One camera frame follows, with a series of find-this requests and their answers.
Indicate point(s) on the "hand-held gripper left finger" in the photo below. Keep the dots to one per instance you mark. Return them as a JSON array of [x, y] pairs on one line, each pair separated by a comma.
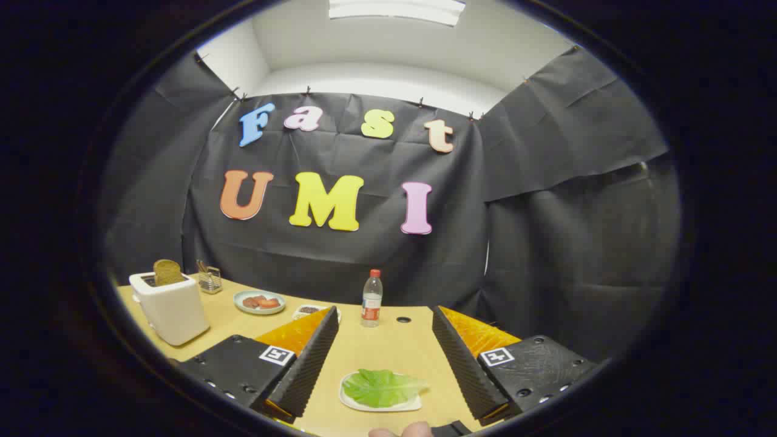
[[309, 364]]

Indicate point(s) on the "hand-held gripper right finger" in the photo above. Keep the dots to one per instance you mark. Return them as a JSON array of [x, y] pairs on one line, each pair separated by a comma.
[[464, 370]]

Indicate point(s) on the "green lettuce leaf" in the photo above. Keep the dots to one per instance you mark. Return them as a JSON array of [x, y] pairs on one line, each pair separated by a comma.
[[382, 388]]

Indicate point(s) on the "brown bread slice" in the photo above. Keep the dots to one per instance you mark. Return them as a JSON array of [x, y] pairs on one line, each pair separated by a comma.
[[167, 273]]

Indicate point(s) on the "white divided seed tray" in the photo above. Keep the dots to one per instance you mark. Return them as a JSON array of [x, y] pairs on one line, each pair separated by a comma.
[[306, 311]]

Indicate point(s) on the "white square plate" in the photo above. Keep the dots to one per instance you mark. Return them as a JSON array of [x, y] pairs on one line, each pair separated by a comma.
[[349, 402]]

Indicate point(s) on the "pale green plate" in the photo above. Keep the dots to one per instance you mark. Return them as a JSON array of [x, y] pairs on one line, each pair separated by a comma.
[[267, 311]]

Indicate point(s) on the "red food slice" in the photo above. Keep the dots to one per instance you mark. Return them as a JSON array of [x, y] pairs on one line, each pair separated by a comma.
[[269, 303]]

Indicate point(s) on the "brown meat patty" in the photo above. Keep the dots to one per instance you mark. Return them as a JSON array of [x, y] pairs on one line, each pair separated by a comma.
[[250, 302]]

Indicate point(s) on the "clear plastic water bottle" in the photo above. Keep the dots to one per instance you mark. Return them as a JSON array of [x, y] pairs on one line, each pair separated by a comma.
[[371, 303]]

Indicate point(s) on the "black backdrop cloth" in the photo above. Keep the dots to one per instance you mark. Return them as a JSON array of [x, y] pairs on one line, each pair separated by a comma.
[[340, 267]]

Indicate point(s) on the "white toaster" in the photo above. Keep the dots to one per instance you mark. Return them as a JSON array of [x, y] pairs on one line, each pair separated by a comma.
[[176, 312]]

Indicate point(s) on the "ceiling light panel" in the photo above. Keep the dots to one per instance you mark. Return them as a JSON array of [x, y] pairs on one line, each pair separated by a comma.
[[397, 9]]

